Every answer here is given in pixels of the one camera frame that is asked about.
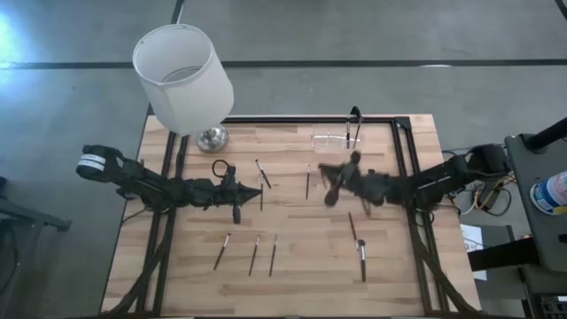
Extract black cable bundle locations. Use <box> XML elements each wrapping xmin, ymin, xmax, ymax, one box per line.
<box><xmin>105</xmin><ymin>207</ymin><xmax>176</xmax><ymax>316</ymax></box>
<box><xmin>409</xmin><ymin>210</ymin><xmax>482</xmax><ymax>316</ymax></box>

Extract gray chair base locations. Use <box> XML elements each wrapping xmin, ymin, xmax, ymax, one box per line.
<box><xmin>0</xmin><ymin>175</ymin><xmax>72</xmax><ymax>233</ymax></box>

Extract white blue wipes canister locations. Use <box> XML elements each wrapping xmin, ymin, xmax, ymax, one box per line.
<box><xmin>529</xmin><ymin>170</ymin><xmax>567</xmax><ymax>217</ymax></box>

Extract black bar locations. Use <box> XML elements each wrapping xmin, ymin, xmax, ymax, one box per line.
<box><xmin>467</xmin><ymin>236</ymin><xmax>535</xmax><ymax>273</ymax></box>

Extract white shade silver table lamp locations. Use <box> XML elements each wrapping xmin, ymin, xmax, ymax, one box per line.
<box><xmin>131</xmin><ymin>22</ymin><xmax>235</xmax><ymax>155</ymax></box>

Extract white paper sheet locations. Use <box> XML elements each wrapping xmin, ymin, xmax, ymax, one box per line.
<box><xmin>459</xmin><ymin>223</ymin><xmax>488</xmax><ymax>282</ymax></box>

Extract black left wrist camera cable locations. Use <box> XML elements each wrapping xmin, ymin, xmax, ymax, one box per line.
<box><xmin>211</xmin><ymin>159</ymin><xmax>232</xmax><ymax>180</ymax></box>

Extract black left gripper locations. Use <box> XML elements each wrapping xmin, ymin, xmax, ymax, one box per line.
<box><xmin>211</xmin><ymin>164</ymin><xmax>263</xmax><ymax>225</ymax></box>

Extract black box yellow cables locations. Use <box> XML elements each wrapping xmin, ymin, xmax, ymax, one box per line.
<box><xmin>474</xmin><ymin>175</ymin><xmax>515</xmax><ymax>218</ymax></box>

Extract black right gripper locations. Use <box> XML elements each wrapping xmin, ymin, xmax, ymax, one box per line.
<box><xmin>317</xmin><ymin>150</ymin><xmax>377</xmax><ymax>208</ymax></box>

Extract gray cart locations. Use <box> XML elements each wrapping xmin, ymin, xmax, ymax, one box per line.
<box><xmin>503</xmin><ymin>132</ymin><xmax>567</xmax><ymax>272</ymax></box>

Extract black pole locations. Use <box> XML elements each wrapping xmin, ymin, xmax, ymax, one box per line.
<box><xmin>522</xmin><ymin>115</ymin><xmax>567</xmax><ymax>152</ymax></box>

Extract clear acrylic organizer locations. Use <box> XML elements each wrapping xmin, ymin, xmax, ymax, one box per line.
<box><xmin>311</xmin><ymin>123</ymin><xmax>362</xmax><ymax>154</ymax></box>

